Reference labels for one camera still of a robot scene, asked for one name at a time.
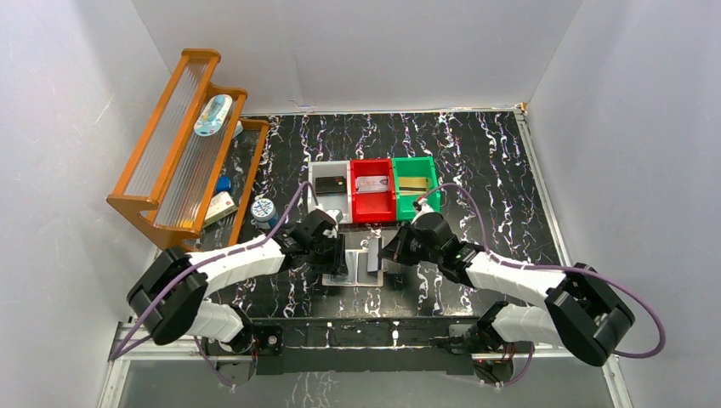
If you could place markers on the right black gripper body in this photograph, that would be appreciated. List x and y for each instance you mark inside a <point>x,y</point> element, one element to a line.
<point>418,251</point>

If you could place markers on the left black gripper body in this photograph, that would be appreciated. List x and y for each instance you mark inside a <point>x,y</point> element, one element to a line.
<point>338,254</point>

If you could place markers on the beige leather card holder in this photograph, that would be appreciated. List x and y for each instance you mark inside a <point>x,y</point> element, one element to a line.
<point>342,280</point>

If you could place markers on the red plastic bin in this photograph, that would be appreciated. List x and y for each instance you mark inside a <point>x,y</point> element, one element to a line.
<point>377,206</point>

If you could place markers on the gold card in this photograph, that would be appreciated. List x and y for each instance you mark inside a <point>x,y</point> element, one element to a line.
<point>408,181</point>
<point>413,190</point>

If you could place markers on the green plastic bin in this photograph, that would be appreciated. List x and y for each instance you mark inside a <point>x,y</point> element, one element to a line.
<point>422,166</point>

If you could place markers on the white plastic bin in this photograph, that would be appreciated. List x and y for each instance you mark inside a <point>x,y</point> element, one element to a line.
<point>338,202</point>

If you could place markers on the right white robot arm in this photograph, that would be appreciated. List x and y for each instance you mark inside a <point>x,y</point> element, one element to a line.
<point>573,309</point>

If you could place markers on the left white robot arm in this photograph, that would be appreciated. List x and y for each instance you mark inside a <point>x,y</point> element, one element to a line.
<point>171,298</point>

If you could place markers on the dark grey card in holder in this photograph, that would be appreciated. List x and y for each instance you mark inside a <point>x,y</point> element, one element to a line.
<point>356,264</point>

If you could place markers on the black card in white bin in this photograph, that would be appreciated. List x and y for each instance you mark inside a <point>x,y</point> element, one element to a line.
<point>330,185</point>

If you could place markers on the gold card in green bin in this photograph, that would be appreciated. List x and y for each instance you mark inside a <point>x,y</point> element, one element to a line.
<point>408,181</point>

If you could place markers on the silver card in red bin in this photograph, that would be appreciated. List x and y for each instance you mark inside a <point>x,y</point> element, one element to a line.
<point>371,184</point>

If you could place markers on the blue white round tin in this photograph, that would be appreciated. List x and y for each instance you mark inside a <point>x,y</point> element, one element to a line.
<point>264,213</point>

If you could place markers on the white red small box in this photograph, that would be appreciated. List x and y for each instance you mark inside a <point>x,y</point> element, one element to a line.
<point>220,206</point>

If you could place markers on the blue bottle cap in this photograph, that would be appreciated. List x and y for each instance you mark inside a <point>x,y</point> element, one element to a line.
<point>223,184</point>

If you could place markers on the wooden three-tier shelf rack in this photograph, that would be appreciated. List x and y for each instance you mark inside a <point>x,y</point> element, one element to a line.
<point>166,186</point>

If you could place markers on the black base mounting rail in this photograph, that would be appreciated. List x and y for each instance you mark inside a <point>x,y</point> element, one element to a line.
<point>445,344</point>

